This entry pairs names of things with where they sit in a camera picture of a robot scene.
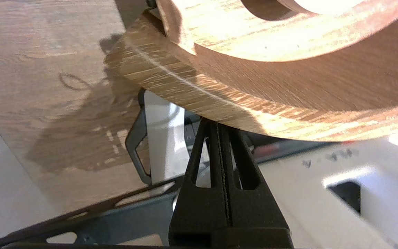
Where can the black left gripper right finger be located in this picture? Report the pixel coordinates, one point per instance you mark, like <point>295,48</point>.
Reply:
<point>254,218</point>

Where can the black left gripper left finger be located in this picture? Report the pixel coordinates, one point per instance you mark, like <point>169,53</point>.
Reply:
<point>202,214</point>

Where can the curved wooden nightstand drawer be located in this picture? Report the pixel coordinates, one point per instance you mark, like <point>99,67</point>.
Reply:
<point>288,86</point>

